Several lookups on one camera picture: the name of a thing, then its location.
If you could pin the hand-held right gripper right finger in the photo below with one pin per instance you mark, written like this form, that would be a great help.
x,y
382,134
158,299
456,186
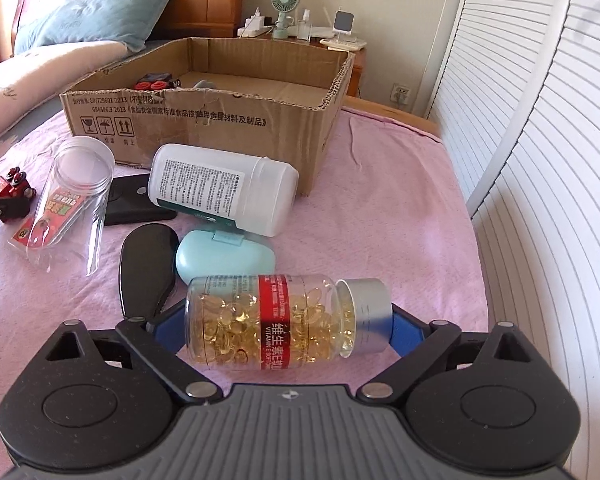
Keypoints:
x,y
405,328

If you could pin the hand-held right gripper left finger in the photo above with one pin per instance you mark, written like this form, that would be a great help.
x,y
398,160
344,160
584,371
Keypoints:
x,y
172,323

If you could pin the red toy car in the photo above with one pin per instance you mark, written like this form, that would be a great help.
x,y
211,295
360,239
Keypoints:
x,y
7,189

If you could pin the black oval hand mirror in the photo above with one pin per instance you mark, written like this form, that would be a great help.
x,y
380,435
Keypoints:
x,y
145,270

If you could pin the mint green case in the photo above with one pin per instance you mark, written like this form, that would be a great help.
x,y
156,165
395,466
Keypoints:
x,y
220,260

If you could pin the clear plastic jar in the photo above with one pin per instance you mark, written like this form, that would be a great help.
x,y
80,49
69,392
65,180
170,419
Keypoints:
x,y
80,165

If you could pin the clear capsule bottle silver cap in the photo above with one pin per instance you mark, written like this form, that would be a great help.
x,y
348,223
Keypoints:
x,y
280,320

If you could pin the white plastic bottle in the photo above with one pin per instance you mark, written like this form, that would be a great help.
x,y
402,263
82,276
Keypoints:
x,y
220,185

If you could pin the cardboard box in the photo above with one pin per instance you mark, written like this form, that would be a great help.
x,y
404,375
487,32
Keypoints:
x,y
220,125

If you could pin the red printed packet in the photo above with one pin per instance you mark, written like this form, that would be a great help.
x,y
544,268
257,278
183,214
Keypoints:
x,y
35,230

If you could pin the grey-blue bedsheet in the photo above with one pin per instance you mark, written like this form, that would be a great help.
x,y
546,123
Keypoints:
x,y
30,122

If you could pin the black flat case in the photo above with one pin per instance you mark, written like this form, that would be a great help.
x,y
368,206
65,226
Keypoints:
x,y
135,200

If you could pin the white and pink pillow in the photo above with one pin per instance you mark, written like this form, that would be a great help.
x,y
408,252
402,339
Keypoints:
x,y
45,75

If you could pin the blue pillow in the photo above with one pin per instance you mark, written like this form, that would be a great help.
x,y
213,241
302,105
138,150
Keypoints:
x,y
95,15

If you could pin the white louvered wardrobe door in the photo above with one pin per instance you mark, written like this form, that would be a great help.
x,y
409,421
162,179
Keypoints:
x,y
530,135

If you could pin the grey object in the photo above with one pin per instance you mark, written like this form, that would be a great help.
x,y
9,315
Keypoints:
x,y
204,84

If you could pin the wooden nightstand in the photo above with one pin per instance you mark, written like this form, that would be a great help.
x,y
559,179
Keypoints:
x,y
358,75

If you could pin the white router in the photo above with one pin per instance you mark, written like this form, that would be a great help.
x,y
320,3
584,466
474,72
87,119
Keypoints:
x,y
322,34

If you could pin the white device on stand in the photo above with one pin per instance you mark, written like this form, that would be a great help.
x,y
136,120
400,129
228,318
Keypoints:
x,y
343,22

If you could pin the white charger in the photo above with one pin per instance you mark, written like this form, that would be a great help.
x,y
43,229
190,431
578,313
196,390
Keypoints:
x,y
255,19

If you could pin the clear spray bottle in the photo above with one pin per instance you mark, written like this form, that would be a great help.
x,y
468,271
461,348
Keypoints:
x,y
305,27

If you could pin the green desk fan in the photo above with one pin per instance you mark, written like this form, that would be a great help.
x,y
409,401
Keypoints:
x,y
282,2

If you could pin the white wall outlet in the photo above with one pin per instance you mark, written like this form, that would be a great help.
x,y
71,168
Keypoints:
x,y
401,95

